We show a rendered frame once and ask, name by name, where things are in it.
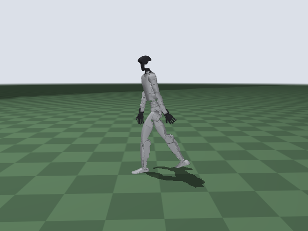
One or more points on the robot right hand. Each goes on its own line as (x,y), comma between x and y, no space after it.
(140,117)

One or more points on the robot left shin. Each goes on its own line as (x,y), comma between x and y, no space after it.
(145,151)

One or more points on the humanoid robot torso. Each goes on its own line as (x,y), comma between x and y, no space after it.
(149,91)

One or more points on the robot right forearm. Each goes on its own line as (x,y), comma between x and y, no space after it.
(143,103)

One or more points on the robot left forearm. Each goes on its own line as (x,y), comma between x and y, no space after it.
(160,103)

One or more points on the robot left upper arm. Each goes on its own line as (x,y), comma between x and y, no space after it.
(153,80)

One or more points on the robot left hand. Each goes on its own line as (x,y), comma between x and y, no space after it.
(169,117)

